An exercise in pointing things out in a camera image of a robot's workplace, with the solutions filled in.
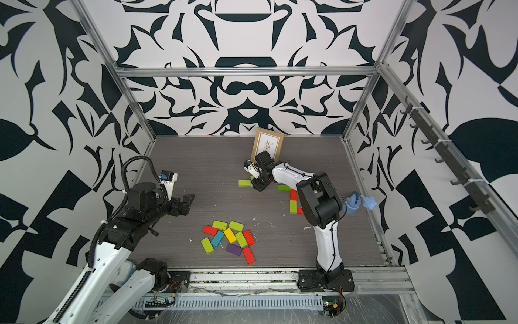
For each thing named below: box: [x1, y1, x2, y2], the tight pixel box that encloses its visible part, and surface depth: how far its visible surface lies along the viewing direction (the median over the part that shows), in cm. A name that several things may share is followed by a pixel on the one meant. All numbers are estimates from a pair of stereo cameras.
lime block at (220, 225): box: [211, 220, 228, 231], surface depth 89 cm
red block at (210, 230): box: [202, 225, 220, 237], surface depth 88 cm
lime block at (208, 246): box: [200, 236, 215, 255], surface depth 83 cm
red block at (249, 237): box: [242, 229, 255, 247], surface depth 86 cm
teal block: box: [211, 230, 225, 248], surface depth 85 cm
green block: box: [277, 184, 291, 192], surface depth 100 cm
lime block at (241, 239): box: [235, 231, 248, 248], surface depth 85 cm
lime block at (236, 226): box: [228, 220, 245, 233], surface depth 89 cm
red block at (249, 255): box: [242, 247, 256, 265], surface depth 83 cm
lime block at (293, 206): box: [289, 199, 298, 214], surface depth 94 cm
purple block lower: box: [225, 243, 243, 257], surface depth 84 cm
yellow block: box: [223, 228, 237, 244], surface depth 86 cm
